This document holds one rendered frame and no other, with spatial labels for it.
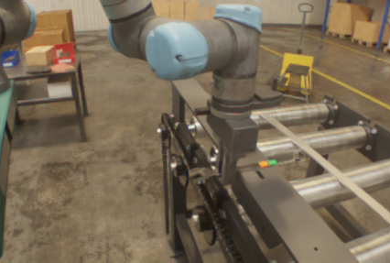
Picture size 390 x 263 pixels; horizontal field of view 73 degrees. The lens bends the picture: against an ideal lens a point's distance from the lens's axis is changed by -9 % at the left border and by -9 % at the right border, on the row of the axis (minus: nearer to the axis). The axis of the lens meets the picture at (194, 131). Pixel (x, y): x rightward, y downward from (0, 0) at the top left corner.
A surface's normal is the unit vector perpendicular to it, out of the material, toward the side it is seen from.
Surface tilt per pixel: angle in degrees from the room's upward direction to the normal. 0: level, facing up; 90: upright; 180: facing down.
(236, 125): 0
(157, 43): 90
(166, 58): 90
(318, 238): 0
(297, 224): 0
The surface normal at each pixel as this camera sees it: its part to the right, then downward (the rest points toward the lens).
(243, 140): 0.29, 0.46
